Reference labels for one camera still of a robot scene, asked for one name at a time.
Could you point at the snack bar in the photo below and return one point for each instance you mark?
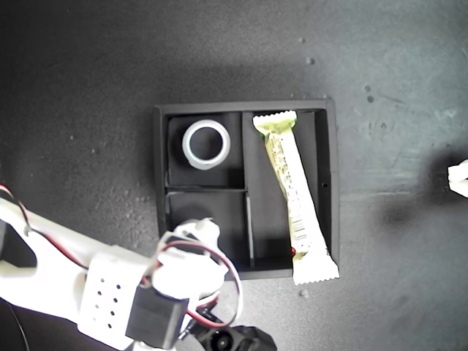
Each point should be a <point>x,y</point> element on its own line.
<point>292,190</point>

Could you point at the black compartment tray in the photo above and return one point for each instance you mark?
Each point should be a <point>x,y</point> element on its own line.
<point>270,204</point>

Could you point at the large white tape roll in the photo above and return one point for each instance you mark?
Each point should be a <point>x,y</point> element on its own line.
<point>187,146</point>

